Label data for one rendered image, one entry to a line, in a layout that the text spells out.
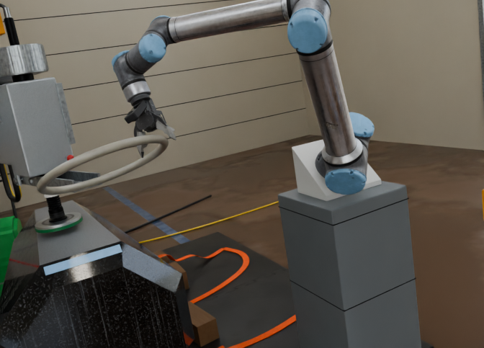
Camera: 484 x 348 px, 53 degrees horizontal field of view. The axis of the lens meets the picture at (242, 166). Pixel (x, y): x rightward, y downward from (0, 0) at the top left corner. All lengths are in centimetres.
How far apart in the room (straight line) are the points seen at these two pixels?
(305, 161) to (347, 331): 72
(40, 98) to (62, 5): 525
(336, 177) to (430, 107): 512
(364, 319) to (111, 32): 622
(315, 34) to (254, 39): 702
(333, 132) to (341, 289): 67
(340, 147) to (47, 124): 132
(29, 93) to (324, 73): 134
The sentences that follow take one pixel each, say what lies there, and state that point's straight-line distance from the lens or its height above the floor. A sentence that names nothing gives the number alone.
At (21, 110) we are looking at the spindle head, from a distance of 233.
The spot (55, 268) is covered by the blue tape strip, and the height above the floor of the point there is 78.
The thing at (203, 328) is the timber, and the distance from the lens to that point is 275.
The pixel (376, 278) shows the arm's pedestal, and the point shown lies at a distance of 213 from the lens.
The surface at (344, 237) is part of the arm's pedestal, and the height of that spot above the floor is 73.
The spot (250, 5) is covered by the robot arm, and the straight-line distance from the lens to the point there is 168.
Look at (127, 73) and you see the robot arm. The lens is 178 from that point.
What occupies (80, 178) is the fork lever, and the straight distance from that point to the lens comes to 224.
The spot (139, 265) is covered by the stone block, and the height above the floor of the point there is 69.
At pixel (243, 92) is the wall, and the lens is 831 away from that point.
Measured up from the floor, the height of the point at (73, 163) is 122.
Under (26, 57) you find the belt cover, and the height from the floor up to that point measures 162.
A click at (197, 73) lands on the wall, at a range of 798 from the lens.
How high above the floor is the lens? 144
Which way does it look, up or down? 12 degrees down
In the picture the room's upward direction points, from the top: 9 degrees counter-clockwise
